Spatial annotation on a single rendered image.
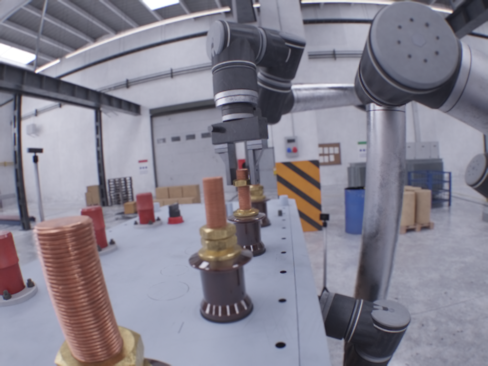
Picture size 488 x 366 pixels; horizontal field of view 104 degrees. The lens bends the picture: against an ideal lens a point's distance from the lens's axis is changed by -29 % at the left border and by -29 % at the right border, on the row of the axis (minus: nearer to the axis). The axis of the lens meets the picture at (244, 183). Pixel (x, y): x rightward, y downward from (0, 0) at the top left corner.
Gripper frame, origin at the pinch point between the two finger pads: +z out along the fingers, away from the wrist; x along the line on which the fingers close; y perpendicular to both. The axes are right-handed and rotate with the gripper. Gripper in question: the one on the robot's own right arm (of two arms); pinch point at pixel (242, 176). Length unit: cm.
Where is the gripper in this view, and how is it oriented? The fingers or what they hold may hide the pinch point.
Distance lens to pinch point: 63.6
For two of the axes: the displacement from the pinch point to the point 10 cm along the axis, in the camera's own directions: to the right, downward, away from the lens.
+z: 0.8, 9.9, 0.8
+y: -4.9, 1.1, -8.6
